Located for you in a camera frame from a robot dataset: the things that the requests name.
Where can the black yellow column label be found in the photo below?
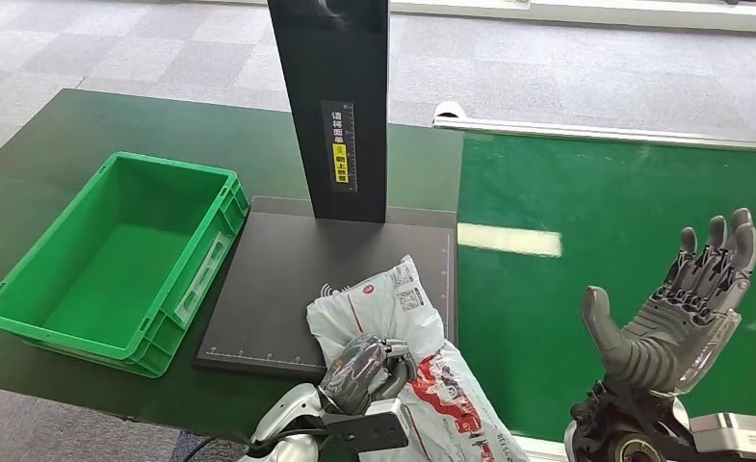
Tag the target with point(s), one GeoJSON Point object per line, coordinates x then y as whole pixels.
{"type": "Point", "coordinates": [339, 146]}

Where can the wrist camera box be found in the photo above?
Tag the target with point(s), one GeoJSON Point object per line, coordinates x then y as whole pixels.
{"type": "Point", "coordinates": [741, 433]}
{"type": "Point", "coordinates": [371, 430]}

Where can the black scanner column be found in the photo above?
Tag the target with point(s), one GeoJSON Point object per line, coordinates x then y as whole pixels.
{"type": "Point", "coordinates": [336, 57]}

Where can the green plastic crate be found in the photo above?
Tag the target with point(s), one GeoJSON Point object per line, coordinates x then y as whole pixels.
{"type": "Point", "coordinates": [116, 280]}

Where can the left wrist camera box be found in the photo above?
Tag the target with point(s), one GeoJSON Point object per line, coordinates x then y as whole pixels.
{"type": "Point", "coordinates": [371, 430]}

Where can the grey red-printed mailer package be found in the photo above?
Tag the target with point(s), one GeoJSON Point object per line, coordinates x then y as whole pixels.
{"type": "Point", "coordinates": [384, 306]}

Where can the aluminium conveyor side rail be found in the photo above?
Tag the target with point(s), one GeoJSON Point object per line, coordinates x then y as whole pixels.
{"type": "Point", "coordinates": [607, 132]}

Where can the black scanner base plate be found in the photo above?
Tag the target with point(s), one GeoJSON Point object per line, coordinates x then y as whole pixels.
{"type": "Point", "coordinates": [275, 274]}

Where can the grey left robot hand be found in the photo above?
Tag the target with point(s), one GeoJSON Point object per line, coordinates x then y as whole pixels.
{"type": "Point", "coordinates": [365, 373]}

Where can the white conveyor roller cap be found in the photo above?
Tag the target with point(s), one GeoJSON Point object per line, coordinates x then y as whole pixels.
{"type": "Point", "coordinates": [449, 110]}

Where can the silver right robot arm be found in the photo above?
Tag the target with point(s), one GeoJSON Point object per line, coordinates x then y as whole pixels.
{"type": "Point", "coordinates": [620, 433]}

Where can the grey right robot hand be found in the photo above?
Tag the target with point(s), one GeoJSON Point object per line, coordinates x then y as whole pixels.
{"type": "Point", "coordinates": [658, 344]}

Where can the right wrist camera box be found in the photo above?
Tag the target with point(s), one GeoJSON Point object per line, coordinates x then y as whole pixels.
{"type": "Point", "coordinates": [741, 433]}

